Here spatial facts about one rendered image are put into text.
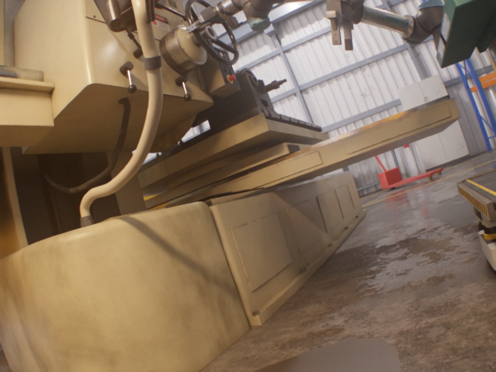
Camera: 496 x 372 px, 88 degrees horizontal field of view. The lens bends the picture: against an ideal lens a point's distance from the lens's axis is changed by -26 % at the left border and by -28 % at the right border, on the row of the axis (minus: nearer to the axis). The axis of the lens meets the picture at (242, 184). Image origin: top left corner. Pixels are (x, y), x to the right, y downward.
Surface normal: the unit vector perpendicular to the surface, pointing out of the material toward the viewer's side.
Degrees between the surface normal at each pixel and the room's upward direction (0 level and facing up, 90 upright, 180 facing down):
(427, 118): 90
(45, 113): 90
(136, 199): 90
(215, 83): 90
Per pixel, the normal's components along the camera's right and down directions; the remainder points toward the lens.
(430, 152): -0.48, 0.07
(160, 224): 0.82, -0.30
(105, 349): 0.19, -0.15
